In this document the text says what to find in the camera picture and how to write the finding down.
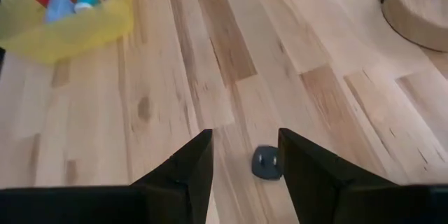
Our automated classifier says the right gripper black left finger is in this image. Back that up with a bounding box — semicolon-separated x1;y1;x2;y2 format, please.
129;128;215;224

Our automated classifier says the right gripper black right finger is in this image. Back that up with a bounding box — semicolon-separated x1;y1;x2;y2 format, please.
278;127;396;224

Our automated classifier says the teal and white charger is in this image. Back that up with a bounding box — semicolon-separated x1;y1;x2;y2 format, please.
73;0;102;13

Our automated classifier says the lavender cube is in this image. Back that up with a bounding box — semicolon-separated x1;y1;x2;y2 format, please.
43;0;76;24

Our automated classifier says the yellow translucent plastic bin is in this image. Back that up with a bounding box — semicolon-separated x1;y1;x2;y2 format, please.
0;0;134;64

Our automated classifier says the round wooden lamp base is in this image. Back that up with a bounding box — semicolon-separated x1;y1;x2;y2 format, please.
380;0;448;53

